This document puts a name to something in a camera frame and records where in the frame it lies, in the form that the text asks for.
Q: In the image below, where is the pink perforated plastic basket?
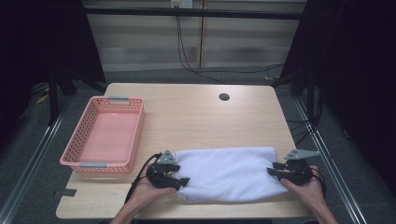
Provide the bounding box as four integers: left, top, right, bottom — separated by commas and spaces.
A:
59, 95, 146, 175

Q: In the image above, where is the black metal stand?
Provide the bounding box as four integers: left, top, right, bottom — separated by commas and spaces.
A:
47, 69, 61, 126

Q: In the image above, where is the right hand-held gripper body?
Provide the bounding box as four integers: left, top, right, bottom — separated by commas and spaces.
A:
276, 148, 321, 187

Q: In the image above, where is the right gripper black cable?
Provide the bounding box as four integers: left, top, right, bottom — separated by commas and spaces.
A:
311, 169, 328, 200

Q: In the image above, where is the white wall outlet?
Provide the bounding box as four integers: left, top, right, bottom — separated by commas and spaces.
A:
170, 0, 194, 9

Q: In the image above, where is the person's right hand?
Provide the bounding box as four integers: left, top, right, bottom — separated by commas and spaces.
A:
279, 165, 325, 213

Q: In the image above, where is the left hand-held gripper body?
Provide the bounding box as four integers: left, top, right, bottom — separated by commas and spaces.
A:
146, 149, 182, 189

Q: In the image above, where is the black curtain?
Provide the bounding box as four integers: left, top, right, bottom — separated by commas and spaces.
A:
278, 0, 396, 190
0, 0, 106, 150

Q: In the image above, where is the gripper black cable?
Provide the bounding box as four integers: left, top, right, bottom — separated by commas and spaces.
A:
311, 169, 328, 200
124, 152, 163, 204

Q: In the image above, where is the black tape piece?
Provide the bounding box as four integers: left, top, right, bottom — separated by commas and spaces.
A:
60, 188, 78, 198

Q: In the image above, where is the person's left hand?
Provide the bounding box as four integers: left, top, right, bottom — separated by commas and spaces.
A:
132, 172, 179, 210

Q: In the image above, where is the yellow floor object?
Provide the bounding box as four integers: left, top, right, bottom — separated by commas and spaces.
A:
35, 92, 50, 105

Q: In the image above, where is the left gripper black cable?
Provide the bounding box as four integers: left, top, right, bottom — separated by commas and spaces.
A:
124, 152, 163, 204

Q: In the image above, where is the black floor cable bundle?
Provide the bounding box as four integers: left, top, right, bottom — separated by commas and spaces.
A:
286, 92, 324, 147

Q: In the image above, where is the light blue towel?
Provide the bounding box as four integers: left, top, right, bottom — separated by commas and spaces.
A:
172, 146, 290, 203

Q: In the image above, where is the black hanging power cable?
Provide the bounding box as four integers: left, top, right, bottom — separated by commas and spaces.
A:
176, 15, 228, 85

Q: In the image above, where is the silver floor rail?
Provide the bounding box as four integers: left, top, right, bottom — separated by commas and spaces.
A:
293, 97, 370, 224
0, 96, 74, 224

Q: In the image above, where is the black horizontal metal bar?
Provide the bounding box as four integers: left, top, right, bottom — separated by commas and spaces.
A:
83, 7, 304, 21

